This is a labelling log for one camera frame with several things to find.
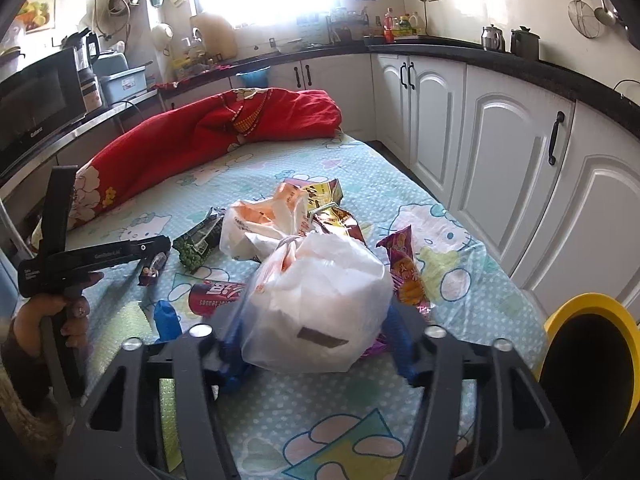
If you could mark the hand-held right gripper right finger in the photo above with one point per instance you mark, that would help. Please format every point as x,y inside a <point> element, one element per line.
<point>406,345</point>

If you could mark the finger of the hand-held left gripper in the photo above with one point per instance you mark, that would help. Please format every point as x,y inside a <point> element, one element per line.
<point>150,247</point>

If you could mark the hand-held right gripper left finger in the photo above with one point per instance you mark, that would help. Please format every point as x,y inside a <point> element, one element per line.
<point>231,362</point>

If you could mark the green pea snack packet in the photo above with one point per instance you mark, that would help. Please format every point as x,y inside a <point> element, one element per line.
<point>197,245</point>

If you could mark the red snack tube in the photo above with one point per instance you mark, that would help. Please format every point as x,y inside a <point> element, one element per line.
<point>215,297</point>

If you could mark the white and orange plastic bag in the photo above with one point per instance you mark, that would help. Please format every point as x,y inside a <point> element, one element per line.
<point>255,225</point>

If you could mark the yellow trash bin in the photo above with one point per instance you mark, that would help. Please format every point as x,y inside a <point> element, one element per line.
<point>590,375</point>

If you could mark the person's left forearm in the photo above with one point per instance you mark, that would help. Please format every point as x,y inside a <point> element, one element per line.
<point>25,395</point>

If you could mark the person's left hand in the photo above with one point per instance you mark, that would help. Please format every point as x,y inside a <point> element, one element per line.
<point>30,325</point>

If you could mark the pink snack wrapper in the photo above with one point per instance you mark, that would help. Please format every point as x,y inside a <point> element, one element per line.
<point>407,270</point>

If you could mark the green textured mat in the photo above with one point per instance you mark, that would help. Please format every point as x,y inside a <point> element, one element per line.
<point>125,325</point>

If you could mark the red printed blanket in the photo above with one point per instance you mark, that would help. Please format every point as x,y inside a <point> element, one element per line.
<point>190,145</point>

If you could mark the yellow and brown snack wrapper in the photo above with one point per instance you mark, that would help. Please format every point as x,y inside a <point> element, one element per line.
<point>335,210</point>

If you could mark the black microwave oven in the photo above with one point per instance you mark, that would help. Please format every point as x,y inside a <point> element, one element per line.
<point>35,105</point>

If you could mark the grey-blue plastic box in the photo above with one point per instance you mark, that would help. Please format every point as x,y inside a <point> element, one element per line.
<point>122,82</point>

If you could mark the cartoon print bed sheet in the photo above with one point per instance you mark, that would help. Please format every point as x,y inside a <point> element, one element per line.
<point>350,160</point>

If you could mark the blue plastic basin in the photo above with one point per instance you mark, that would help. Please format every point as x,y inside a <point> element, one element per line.
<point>252,78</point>

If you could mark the black electric kettle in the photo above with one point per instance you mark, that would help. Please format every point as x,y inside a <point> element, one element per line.
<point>86,52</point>

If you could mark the wooden cutting board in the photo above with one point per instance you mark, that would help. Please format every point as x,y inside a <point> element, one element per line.
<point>215,35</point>

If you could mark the white kitchen cabinets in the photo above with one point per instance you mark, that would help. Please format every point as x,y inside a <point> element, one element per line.
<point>500,135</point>

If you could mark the white enamel pot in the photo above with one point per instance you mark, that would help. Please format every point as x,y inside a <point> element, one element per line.
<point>290,45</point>

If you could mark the black countertop rack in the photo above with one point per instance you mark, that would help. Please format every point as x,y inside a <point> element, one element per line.
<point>347,25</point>

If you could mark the black countertop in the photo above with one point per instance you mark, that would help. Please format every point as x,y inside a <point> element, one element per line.
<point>550,74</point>

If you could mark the red sauce bottle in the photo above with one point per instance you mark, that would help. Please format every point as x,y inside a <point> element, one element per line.
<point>389,27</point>

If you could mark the steel kettle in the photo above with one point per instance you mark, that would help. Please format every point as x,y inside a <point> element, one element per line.
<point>493,37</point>

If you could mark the yellow oil bottle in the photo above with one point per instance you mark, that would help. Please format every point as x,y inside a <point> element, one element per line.
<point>412,24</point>

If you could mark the steel pot with lid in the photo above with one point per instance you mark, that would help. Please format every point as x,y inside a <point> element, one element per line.
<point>525,44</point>

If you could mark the steel mesh strainer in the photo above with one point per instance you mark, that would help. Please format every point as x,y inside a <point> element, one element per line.
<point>585,17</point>

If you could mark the steel ladle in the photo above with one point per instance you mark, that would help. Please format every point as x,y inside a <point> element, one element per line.
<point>606,12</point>

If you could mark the fruit wall picture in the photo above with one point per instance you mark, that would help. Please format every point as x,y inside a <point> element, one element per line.
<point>36,12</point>

